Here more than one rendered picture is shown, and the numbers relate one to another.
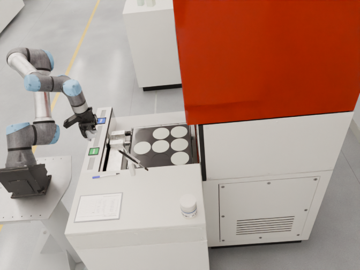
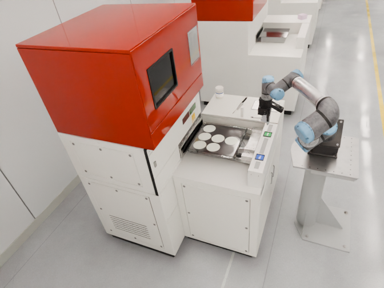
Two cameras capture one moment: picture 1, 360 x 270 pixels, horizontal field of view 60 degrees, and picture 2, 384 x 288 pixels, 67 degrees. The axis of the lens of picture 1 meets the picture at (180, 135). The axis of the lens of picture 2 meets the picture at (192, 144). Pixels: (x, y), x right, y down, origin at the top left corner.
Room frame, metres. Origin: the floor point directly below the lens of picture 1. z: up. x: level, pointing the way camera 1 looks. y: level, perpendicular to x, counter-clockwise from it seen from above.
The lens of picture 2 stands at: (2.98, 0.65, 2.27)
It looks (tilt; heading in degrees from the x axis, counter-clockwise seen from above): 38 degrees down; 204
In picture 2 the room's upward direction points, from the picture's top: 8 degrees counter-clockwise
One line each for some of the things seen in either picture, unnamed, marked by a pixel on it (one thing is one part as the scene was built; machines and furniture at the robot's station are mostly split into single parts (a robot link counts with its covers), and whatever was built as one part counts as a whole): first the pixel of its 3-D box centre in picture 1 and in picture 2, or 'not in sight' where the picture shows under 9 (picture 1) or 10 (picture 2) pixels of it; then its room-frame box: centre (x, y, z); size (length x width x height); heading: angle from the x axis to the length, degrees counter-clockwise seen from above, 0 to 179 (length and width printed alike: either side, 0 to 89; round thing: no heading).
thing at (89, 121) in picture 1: (85, 118); (265, 106); (1.25, 0.46, 1.20); 0.09 x 0.08 x 0.12; 87
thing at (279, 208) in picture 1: (248, 168); (154, 184); (1.45, -0.46, 0.41); 0.82 x 0.71 x 0.82; 176
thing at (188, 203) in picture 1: (188, 206); (219, 92); (0.78, 0.00, 1.01); 0.07 x 0.07 x 0.10
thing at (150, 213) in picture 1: (139, 204); (243, 114); (0.91, 0.24, 0.89); 0.62 x 0.35 x 0.14; 86
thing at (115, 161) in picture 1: (116, 156); (252, 146); (1.29, 0.38, 0.87); 0.36 x 0.08 x 0.03; 176
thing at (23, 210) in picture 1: (35, 193); (322, 157); (1.19, 0.88, 0.75); 0.45 x 0.44 x 0.13; 85
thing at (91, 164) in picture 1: (100, 144); (263, 152); (1.38, 0.48, 0.89); 0.55 x 0.09 x 0.14; 176
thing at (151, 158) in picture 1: (160, 146); (218, 138); (1.29, 0.12, 0.90); 0.34 x 0.34 x 0.01; 86
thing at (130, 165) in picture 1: (134, 164); (240, 108); (1.05, 0.24, 1.03); 0.06 x 0.04 x 0.13; 86
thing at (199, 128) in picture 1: (196, 105); (179, 136); (1.47, -0.12, 1.02); 0.82 x 0.03 x 0.40; 176
